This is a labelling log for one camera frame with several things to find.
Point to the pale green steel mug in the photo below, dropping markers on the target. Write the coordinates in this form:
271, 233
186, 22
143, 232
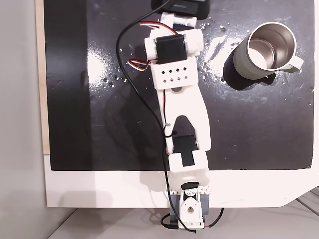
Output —
264, 49

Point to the grey table clamp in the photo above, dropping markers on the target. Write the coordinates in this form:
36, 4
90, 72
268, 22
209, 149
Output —
205, 205

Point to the black camera box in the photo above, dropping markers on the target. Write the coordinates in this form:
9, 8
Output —
184, 7

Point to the black table mat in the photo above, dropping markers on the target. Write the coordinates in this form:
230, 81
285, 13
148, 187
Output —
249, 124

